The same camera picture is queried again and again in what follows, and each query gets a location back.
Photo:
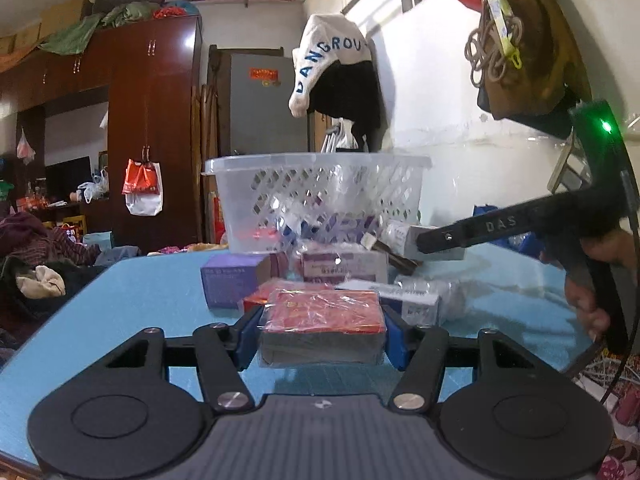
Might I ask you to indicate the small purple box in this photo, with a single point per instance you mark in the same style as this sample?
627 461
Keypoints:
230 280

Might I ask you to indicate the blue shopping bag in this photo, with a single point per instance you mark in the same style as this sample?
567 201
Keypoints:
525 245

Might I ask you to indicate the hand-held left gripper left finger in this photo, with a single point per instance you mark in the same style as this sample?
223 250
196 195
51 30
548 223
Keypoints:
249 340

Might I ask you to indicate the wall power strip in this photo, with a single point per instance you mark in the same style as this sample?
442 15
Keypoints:
565 170

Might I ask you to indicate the cardboard box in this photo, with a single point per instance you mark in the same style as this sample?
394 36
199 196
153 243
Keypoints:
27 35
65 15
6 45

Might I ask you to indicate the black garment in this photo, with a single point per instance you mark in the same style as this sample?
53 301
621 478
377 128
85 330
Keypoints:
350 95

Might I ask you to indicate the pile of clothes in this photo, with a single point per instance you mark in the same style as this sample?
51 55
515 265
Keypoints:
35 245

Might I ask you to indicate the red packet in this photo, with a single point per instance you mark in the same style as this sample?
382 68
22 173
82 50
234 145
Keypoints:
322 310

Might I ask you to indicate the brown wooden wardrobe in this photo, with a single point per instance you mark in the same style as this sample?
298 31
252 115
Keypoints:
150 110

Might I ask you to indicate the metal crutch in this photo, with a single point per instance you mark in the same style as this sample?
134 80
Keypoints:
332 137

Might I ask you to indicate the cream cloth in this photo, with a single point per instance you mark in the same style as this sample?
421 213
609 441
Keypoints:
42 282

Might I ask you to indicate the white printed garment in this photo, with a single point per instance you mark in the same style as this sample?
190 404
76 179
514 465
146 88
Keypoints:
325 45

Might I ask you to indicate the wooden planks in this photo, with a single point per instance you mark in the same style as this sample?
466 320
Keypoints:
210 150

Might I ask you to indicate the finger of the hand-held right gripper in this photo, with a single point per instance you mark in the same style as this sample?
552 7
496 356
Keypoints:
490 225

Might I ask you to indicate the red box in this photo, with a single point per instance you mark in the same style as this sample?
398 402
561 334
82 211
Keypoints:
255 297

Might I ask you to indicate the white plastic basket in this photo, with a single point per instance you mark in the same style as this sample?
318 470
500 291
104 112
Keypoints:
310 160

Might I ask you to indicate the person's right hand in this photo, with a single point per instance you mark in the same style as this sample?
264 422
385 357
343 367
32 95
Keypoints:
627 250

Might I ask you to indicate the pink plastic bag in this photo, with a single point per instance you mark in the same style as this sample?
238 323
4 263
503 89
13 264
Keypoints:
26 147

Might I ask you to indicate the yellow blanket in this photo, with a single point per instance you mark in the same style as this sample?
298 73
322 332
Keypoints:
207 247

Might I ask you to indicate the white plastic bag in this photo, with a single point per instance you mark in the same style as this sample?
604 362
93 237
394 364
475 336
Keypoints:
92 190

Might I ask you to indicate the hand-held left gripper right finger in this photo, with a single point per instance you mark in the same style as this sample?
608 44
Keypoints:
395 340

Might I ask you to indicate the television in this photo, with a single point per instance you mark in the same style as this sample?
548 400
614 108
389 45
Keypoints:
67 177

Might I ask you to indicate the orange and white hanging bag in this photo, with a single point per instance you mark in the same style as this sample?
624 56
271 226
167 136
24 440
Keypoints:
142 185

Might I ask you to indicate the green cloth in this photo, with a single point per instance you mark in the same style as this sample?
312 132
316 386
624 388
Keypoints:
75 35

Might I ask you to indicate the grey door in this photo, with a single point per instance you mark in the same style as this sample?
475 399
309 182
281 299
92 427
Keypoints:
260 110

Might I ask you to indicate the teal box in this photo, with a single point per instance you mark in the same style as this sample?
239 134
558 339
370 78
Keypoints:
97 240

